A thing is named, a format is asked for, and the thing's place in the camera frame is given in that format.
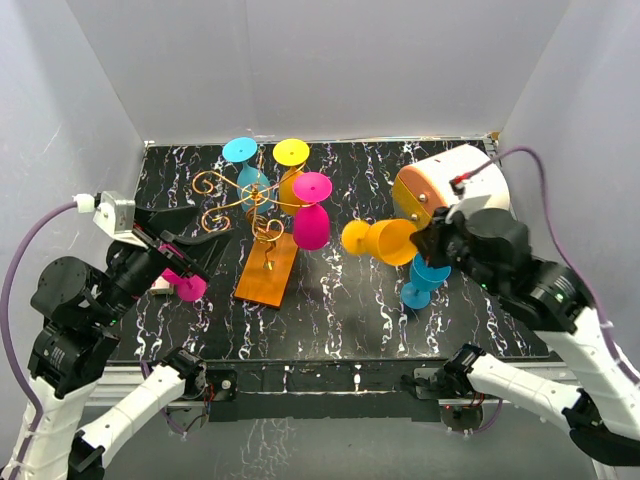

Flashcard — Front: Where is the yellow wine glass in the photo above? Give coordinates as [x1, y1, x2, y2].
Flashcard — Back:
[341, 218, 417, 267]
[273, 138, 310, 216]

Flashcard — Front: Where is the blue wine glass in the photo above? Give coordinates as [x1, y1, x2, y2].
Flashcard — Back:
[401, 254, 452, 310]

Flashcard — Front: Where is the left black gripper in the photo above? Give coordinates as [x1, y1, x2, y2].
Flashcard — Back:
[95, 202, 237, 322]

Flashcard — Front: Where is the small white red box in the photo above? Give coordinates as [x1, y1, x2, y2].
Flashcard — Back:
[149, 277, 174, 295]

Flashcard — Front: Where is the purple cable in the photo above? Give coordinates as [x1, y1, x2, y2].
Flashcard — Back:
[0, 202, 194, 466]
[462, 145, 640, 436]

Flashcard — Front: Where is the aluminium front rail frame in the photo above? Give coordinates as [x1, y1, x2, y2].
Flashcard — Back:
[84, 357, 581, 426]

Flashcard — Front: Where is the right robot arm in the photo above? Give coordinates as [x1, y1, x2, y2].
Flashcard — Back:
[410, 207, 639, 467]

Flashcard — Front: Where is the pink wine glass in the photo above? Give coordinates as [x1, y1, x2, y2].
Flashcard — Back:
[160, 269, 207, 302]
[293, 172, 333, 251]

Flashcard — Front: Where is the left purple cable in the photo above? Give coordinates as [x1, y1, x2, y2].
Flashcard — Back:
[0, 202, 194, 466]

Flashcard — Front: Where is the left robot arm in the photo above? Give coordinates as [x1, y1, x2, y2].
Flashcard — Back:
[1, 203, 233, 479]

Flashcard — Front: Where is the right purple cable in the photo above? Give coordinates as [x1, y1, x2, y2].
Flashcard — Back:
[462, 145, 640, 436]

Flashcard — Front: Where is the gold wire wine glass rack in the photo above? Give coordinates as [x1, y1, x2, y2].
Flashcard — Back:
[192, 145, 298, 309]

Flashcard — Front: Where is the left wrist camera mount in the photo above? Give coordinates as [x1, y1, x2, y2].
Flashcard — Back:
[73, 191, 145, 248]

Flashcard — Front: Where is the yellow wine glass front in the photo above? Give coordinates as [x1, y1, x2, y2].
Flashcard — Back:
[341, 218, 417, 267]

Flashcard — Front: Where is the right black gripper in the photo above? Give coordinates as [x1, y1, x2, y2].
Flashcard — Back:
[411, 203, 502, 296]

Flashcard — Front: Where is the yellow wine glass back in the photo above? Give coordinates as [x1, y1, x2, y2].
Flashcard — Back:
[273, 138, 310, 216]

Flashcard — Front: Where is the white round drawer cabinet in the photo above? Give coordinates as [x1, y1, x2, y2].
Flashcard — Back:
[392, 144, 503, 229]

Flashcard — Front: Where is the teal wine glass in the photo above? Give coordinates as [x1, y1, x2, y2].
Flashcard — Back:
[222, 137, 271, 212]

